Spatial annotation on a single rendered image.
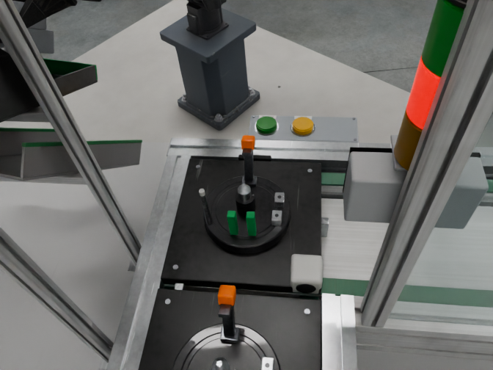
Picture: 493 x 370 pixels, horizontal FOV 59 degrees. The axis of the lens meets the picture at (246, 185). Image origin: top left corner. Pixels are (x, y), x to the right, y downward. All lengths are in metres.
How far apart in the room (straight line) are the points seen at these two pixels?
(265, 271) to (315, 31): 2.34
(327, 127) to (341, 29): 2.07
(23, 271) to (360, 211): 0.34
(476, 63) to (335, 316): 0.44
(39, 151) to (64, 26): 2.79
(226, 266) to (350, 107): 0.54
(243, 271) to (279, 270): 0.05
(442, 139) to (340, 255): 0.43
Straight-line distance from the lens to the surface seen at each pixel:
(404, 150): 0.39
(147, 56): 1.27
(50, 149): 0.59
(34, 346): 0.84
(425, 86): 0.34
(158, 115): 1.07
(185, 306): 0.65
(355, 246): 0.75
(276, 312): 0.63
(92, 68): 0.64
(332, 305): 0.65
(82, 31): 3.23
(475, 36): 0.28
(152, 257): 0.72
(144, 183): 0.93
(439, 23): 0.32
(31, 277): 0.51
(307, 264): 0.64
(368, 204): 0.44
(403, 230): 0.43
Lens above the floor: 1.56
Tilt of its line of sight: 52 degrees down
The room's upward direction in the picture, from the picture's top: 7 degrees counter-clockwise
